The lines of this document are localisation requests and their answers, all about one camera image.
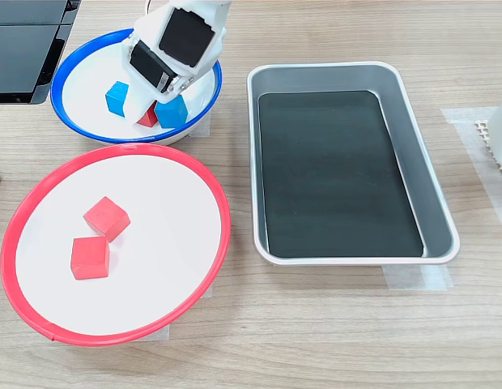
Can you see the red cube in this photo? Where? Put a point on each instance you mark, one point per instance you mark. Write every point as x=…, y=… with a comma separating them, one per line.
x=90, y=258
x=149, y=119
x=106, y=218

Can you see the blue cube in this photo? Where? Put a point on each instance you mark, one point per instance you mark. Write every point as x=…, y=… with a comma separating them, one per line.
x=172, y=115
x=115, y=99

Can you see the blue-rimmed white plate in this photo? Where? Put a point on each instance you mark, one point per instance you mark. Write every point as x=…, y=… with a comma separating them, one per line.
x=85, y=81

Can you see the black flat panel device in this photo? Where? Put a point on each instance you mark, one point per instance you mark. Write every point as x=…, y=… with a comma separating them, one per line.
x=28, y=10
x=20, y=61

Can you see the red-rimmed white plate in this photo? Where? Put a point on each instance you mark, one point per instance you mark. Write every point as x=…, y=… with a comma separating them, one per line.
x=162, y=227

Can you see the black tray mat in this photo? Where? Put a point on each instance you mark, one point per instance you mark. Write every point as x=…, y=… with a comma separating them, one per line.
x=336, y=174

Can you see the steel tray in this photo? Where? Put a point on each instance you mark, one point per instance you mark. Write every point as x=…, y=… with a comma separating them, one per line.
x=417, y=142

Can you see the clear tape strip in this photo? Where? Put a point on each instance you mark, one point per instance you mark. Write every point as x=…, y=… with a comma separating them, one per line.
x=417, y=277

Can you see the pale perforated base plate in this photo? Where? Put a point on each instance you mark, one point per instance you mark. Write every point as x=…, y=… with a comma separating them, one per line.
x=482, y=131

